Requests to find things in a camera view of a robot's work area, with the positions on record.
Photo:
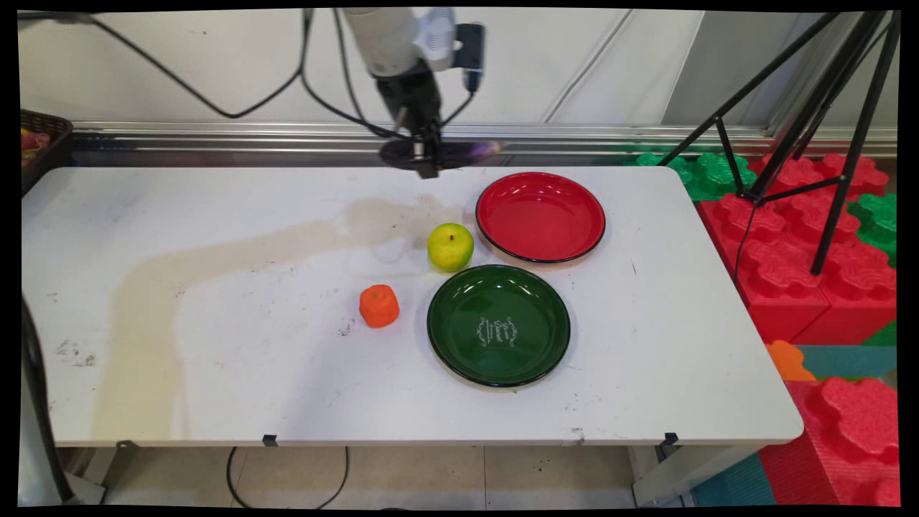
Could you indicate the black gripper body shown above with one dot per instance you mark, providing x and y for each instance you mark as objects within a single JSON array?
[{"x": 413, "y": 93}]

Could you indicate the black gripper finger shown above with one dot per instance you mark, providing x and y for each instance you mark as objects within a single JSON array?
[
  {"x": 414, "y": 152},
  {"x": 429, "y": 154}
]

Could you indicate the purple toy eggplant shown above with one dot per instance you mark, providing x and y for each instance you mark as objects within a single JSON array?
[{"x": 467, "y": 152}]

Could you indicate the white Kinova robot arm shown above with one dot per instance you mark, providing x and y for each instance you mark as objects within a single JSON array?
[{"x": 380, "y": 39}]

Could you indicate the green toy apple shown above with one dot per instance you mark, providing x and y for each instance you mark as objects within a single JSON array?
[{"x": 450, "y": 248}]

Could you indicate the red round plate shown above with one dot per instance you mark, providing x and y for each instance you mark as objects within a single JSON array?
[{"x": 540, "y": 215}]

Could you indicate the orange toy fruit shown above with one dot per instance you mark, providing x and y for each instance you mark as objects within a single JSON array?
[{"x": 379, "y": 305}]

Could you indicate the green round plate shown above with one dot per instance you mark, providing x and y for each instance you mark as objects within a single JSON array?
[{"x": 474, "y": 309}]

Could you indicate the green foam block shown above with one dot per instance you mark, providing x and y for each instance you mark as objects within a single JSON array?
[
  {"x": 707, "y": 172},
  {"x": 879, "y": 219}
]

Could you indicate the dark woven basket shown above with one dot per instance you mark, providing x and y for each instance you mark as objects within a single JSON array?
[{"x": 54, "y": 129}]

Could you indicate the large red foam block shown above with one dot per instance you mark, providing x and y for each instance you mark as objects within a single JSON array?
[{"x": 782, "y": 266}]

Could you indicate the flat red foam block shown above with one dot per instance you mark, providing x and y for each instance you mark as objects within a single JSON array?
[{"x": 804, "y": 172}]

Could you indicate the toy fruits in basket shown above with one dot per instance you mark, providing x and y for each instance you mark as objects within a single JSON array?
[{"x": 32, "y": 147}]

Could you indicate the black tripod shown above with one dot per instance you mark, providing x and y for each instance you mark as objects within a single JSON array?
[{"x": 826, "y": 93}]

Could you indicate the grey table edge clip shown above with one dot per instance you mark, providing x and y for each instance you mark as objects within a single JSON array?
[{"x": 127, "y": 445}]

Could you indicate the white table leg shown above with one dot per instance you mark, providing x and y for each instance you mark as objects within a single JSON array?
[{"x": 689, "y": 474}]

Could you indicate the orange foam piece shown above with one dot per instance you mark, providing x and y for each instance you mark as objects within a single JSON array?
[{"x": 788, "y": 360}]

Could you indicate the grey table leg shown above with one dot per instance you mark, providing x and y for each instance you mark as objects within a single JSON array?
[{"x": 90, "y": 488}]

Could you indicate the teal foam mat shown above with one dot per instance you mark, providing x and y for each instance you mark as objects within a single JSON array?
[{"x": 851, "y": 360}]

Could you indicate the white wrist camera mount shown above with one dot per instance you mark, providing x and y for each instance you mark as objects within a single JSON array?
[{"x": 436, "y": 36}]

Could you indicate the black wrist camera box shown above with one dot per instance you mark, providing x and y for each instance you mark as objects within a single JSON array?
[{"x": 470, "y": 50}]

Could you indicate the metal wall rail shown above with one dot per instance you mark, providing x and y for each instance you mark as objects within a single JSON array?
[{"x": 215, "y": 136}]

